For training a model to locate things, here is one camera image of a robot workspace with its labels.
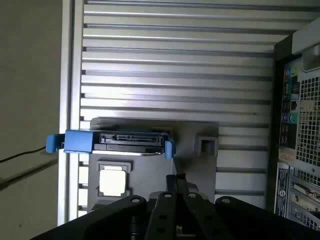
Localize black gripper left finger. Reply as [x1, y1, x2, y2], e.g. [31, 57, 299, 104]
[32, 174, 179, 240]

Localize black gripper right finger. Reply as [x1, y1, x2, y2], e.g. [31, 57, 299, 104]
[176, 173, 320, 240]

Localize hard disk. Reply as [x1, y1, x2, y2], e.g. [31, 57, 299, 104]
[45, 129, 176, 161]

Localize grey plastic parts rack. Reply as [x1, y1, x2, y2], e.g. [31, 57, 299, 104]
[87, 116, 220, 213]

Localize silver CPU chip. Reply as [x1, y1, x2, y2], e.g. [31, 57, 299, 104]
[99, 164, 129, 197]

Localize black open PC case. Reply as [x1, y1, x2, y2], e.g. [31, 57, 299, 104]
[264, 17, 320, 232]

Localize thin black floor cable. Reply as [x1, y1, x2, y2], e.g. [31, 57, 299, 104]
[0, 146, 48, 164]

